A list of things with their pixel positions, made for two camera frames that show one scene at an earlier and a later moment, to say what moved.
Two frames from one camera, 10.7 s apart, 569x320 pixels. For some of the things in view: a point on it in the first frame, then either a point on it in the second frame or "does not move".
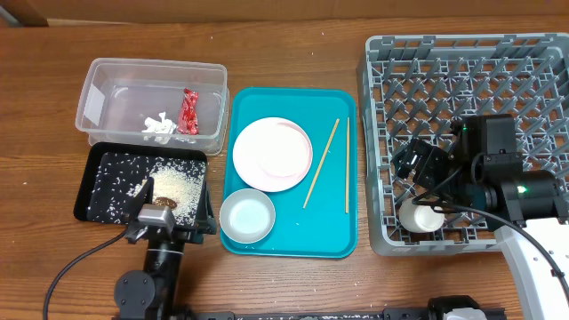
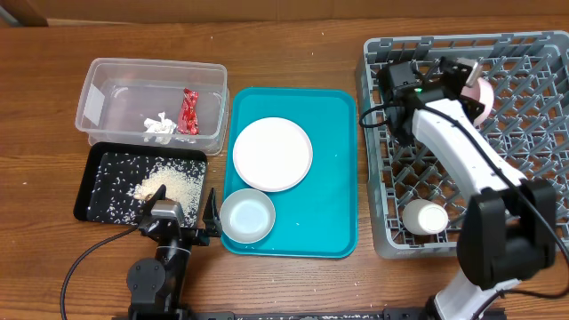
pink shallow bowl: (272, 155) -> (481, 92)
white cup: (420, 218) does not move
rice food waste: (178, 183) does not move
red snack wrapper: (188, 116) does not move
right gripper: (429, 156) -> (468, 104)
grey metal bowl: (247, 215) does not move
